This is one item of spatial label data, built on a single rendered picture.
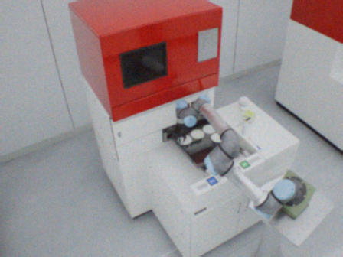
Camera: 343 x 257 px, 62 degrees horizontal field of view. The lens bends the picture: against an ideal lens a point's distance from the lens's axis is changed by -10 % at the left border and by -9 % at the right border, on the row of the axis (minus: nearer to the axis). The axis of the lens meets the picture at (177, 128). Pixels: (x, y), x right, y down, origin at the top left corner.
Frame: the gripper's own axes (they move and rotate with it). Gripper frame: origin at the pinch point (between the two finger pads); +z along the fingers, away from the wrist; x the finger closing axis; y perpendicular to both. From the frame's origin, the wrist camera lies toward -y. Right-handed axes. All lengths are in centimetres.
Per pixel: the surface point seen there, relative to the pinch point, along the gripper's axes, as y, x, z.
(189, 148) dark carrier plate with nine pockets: 0.8, -7.0, 1.4
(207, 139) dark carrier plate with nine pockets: 15.1, -14.5, 1.4
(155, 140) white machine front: -4.2, 18.9, 1.6
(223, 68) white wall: 226, 60, 67
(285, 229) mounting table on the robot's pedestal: -26, -89, 9
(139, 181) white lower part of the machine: -19, 27, 39
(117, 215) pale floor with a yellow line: -31, 51, 91
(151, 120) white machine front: -5.7, 19.7, -17.9
